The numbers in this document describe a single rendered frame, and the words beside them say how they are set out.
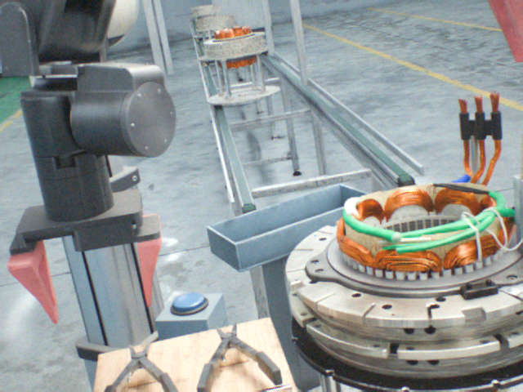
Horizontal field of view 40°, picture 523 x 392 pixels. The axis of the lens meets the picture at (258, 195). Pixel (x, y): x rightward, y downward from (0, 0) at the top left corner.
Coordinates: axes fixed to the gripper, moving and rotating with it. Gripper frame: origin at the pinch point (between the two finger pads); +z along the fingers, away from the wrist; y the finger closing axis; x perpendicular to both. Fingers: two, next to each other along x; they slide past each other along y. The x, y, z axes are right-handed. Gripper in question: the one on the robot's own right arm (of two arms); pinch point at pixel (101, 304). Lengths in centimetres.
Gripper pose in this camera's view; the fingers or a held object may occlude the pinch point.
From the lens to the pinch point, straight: 66.8
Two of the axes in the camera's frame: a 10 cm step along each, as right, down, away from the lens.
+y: 9.8, -1.7, 1.1
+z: 1.2, 9.4, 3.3
